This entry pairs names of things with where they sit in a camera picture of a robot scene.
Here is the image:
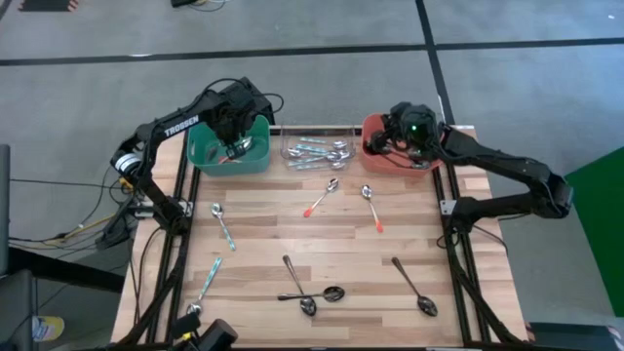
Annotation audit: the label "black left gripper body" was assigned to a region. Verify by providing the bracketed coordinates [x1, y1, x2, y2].
[209, 87, 257, 145]

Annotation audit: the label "black perforated box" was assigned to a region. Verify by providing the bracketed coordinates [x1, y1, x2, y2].
[238, 76, 276, 127]

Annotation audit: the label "yellow blue bag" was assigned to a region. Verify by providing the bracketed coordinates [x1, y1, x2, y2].
[31, 315, 66, 342]

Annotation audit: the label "clear plastic bin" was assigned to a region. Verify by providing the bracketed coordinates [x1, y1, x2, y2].
[278, 121, 360, 173]

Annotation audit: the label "black floor cable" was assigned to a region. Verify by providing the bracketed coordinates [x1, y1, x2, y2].
[9, 177, 113, 187]

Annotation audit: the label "orange plastic bin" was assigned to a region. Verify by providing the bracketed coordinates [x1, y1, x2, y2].
[360, 112, 448, 177]

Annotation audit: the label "green floor mat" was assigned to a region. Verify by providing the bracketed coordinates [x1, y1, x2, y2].
[564, 145, 624, 318]

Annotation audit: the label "silver spoon orange handle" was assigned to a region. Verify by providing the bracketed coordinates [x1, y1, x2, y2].
[360, 183, 385, 234]
[302, 177, 340, 219]
[217, 136, 254, 165]

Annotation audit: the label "tan cable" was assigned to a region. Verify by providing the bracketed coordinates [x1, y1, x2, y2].
[60, 216, 118, 241]

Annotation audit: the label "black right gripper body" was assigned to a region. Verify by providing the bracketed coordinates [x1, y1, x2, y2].
[389, 100, 443, 157]

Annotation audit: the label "teal green plastic bin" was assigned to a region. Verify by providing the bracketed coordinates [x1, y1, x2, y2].
[187, 115, 272, 177]

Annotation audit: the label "black aluminium table frame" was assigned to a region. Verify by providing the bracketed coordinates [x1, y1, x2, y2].
[127, 125, 526, 348]

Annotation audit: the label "black power supply box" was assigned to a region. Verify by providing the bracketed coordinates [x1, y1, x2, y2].
[95, 209, 136, 253]

